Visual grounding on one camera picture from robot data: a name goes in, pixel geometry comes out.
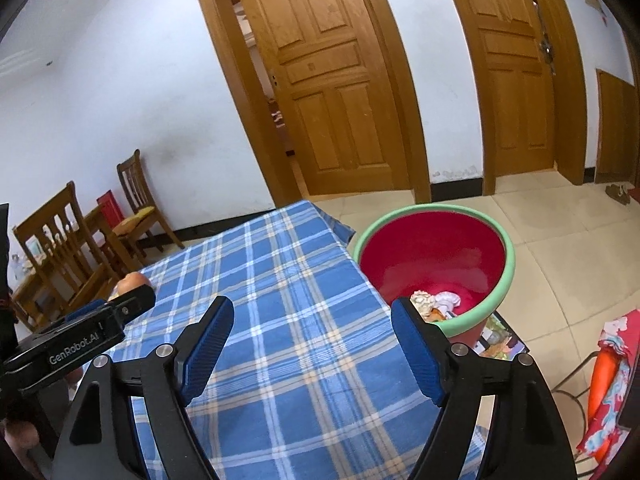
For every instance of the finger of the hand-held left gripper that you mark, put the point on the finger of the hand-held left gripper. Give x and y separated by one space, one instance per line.
132 305
87 311

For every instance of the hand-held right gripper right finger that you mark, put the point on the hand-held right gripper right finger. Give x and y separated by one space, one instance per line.
417 355

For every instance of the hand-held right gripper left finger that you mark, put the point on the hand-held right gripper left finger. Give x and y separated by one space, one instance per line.
207 350

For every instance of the white tissues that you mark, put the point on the white tissues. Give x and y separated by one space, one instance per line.
422 302

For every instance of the white tissue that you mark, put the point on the white tissue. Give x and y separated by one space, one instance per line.
447 301

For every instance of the red bin with green rim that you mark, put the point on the red bin with green rim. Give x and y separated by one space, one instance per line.
430 250

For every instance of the person's left hand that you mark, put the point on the person's left hand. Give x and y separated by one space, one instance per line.
22 435

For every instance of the apple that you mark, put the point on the apple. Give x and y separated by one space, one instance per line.
131 282

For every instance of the colourful picture book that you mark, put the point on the colourful picture book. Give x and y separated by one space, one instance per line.
500 340

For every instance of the yellow seat cushion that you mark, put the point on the yellow seat cushion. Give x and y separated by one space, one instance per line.
135 220

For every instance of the wooden table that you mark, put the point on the wooden table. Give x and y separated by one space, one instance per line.
92 216

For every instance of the blue plaid tablecloth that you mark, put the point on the blue plaid tablecloth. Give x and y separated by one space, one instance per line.
300 320

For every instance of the red box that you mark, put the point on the red box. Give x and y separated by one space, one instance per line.
111 207

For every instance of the wooden chair with cushion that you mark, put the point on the wooden chair with cushion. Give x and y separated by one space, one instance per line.
131 175

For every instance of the floral cloth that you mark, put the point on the floral cloth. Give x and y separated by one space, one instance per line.
620 330

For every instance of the pair of slippers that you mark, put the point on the pair of slippers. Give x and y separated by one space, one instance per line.
617 194

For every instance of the closed wooden door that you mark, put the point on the closed wooden door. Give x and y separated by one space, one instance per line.
510 110

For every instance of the open wooden door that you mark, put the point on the open wooden door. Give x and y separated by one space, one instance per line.
325 110

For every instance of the small wooden cabinet door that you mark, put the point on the small wooden cabinet door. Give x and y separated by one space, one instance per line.
617 130

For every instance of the door latch with padlock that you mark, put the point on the door latch with padlock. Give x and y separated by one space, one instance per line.
546 50

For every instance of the wooden door frame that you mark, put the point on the wooden door frame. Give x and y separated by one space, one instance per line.
572 110
415 110

